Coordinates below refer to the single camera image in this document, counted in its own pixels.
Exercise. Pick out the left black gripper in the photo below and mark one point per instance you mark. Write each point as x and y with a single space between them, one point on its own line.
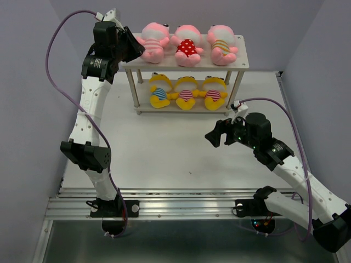
136 47

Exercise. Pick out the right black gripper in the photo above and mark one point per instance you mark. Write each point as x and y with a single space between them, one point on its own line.
214 136

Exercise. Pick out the yellow toy blue striped shirt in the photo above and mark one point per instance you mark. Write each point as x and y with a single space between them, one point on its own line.
160 88

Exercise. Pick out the yellow toy red stripes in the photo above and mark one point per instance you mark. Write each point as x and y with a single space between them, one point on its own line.
184 92
214 92

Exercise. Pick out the pink toy red polka-dot shirt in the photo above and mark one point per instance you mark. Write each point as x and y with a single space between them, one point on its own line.
187 39

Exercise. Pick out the pink toy orange striped shirt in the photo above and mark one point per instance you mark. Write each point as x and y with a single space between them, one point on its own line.
222 41

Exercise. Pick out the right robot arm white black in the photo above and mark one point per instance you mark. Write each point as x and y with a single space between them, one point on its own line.
323 214

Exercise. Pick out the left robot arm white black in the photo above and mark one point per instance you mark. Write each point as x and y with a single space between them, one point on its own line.
83 146

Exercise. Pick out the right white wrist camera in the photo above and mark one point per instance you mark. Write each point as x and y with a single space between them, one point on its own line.
240 109

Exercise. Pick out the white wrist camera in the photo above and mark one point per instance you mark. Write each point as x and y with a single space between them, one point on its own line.
240 109
112 15

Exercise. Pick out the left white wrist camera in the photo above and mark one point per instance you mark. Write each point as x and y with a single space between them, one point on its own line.
112 15

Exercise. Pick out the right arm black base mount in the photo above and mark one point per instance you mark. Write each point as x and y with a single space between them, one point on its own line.
262 220

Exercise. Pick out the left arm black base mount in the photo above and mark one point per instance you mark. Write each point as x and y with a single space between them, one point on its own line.
114 214

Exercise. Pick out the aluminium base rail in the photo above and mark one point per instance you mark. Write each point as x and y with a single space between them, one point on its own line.
158 204

